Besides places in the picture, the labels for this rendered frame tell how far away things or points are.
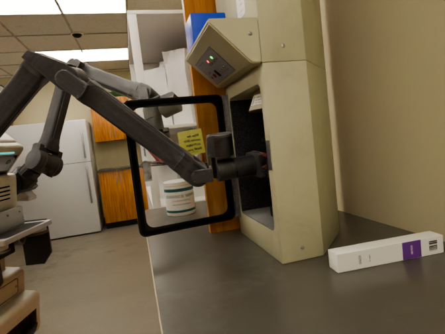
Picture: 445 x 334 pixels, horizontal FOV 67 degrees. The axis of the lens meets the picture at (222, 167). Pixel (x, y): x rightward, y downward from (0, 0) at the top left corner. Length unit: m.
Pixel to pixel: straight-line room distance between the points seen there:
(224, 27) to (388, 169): 0.65
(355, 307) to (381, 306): 0.04
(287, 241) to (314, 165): 0.19
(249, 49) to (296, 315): 0.55
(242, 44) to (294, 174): 0.32
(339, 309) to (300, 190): 0.29
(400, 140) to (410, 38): 0.27
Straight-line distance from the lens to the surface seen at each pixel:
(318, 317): 0.63
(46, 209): 5.81
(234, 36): 0.79
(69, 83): 0.85
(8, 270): 1.38
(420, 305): 0.69
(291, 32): 0.84
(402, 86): 1.07
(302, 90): 0.83
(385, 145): 1.13
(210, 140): 0.86
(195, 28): 0.99
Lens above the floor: 1.25
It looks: 5 degrees down
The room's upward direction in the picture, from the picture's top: 7 degrees counter-clockwise
